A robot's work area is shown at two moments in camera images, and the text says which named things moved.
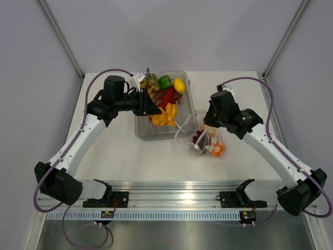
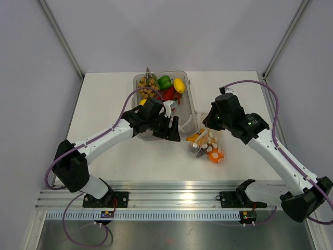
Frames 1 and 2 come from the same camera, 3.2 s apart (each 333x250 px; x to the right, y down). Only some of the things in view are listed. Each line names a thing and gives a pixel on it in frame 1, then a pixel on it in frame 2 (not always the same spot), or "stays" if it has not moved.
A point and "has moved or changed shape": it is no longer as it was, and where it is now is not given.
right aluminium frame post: x=298 y=14 stays
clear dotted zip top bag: x=193 y=132 has moved or changed shape
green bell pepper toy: x=164 y=82 stays
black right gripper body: x=213 y=119 stays
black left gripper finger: x=151 y=108 → x=175 y=135
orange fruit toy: x=217 y=149 → x=216 y=155
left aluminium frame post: x=62 y=38 stays
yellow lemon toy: x=179 y=85 stays
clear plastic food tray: x=187 y=122 stays
